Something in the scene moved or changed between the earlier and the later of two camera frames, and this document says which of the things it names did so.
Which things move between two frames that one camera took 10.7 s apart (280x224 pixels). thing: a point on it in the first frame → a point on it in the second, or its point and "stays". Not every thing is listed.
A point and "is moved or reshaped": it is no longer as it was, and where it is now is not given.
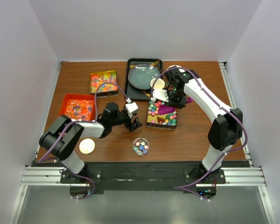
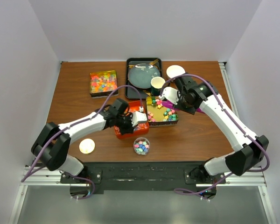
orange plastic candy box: (78, 106) → (141, 129)
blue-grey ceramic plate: (139, 75) stays
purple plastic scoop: (163, 109) is moved or reshaped
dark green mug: (159, 83) stays
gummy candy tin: (106, 90) stays
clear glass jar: (141, 146) stays
